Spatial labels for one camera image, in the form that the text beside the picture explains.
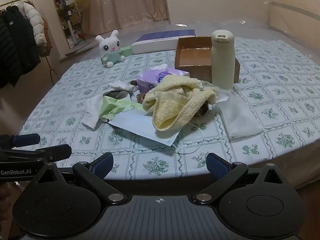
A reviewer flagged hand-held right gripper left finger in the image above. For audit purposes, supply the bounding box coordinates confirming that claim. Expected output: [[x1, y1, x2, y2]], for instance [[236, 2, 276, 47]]
[[30, 152, 128, 204]]

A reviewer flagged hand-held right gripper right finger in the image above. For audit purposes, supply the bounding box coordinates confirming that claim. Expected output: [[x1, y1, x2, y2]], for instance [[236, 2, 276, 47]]
[[194, 153, 294, 204]]

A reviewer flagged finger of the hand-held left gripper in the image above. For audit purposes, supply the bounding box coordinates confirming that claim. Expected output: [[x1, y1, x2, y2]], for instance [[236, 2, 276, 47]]
[[0, 144, 72, 162], [0, 133, 41, 147]]

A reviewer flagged blue face mask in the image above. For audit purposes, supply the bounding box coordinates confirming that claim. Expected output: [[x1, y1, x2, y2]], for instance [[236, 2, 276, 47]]
[[107, 110, 181, 147]]

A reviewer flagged white face mask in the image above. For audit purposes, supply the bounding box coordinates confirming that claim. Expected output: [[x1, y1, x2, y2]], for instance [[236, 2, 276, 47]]
[[215, 89, 265, 140]]

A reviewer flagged light green cloth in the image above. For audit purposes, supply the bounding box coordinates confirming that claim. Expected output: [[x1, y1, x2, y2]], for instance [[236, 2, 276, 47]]
[[99, 95, 143, 123]]

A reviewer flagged yellow towel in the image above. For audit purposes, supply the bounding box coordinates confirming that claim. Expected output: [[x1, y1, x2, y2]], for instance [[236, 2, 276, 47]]
[[142, 74, 218, 132]]

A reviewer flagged brown cardboard box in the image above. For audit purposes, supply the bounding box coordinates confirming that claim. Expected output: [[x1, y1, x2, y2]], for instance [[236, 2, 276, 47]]
[[174, 36, 241, 83]]

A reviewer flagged brown soft toy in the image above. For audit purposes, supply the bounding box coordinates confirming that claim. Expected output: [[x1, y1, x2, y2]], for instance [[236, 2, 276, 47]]
[[130, 79, 150, 104]]

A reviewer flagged dark grey cloth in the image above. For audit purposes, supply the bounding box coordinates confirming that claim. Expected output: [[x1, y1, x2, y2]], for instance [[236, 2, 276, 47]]
[[105, 90, 132, 101]]

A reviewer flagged floral bedsheet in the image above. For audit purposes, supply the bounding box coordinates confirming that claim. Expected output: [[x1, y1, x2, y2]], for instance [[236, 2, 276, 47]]
[[19, 36, 320, 180]]

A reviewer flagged small white crumpled cloth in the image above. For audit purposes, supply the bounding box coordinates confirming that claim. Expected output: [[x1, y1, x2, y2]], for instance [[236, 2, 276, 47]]
[[108, 80, 137, 93]]

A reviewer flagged black puffer jacket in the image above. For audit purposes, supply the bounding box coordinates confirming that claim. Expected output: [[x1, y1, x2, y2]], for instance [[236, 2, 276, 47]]
[[0, 5, 42, 89]]

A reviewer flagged purple tissue pack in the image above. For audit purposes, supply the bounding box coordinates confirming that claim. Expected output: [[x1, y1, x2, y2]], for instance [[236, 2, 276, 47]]
[[136, 64, 190, 93]]

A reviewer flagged brown jacket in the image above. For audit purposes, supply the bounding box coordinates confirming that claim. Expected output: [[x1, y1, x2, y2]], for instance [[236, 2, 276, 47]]
[[40, 16, 53, 57]]

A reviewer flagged white puffer jacket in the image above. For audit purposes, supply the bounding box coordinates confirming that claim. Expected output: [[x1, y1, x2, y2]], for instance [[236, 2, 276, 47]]
[[19, 2, 47, 47]]

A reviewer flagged white plush rabbit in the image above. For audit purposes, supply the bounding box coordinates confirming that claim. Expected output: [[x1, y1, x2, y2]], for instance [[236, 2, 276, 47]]
[[95, 29, 126, 68]]

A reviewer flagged purple and white flat box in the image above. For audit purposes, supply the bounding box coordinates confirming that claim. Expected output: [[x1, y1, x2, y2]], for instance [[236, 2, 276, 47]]
[[130, 29, 196, 55]]

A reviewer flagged clothes rack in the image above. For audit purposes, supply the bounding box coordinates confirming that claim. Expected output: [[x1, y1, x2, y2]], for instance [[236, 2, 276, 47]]
[[0, 0, 60, 85]]

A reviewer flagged beige curtain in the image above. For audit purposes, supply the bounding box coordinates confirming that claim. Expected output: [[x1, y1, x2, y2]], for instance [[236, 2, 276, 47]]
[[81, 0, 170, 34]]

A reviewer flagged plastic wrapped headboard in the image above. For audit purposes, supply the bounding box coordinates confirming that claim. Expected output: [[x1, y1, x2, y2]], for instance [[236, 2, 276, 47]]
[[265, 0, 320, 35]]

